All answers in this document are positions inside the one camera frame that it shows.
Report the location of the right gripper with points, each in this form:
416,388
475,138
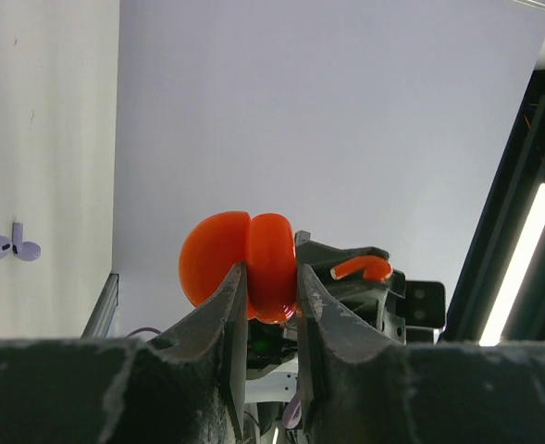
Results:
399,308

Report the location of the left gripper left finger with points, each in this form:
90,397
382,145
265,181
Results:
187,385

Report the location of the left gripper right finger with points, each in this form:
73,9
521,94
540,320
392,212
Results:
358,386

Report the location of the orange earbud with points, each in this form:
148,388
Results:
374,268

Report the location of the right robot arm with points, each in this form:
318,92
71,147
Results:
279,385

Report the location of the purple earbud right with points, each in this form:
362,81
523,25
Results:
26,251

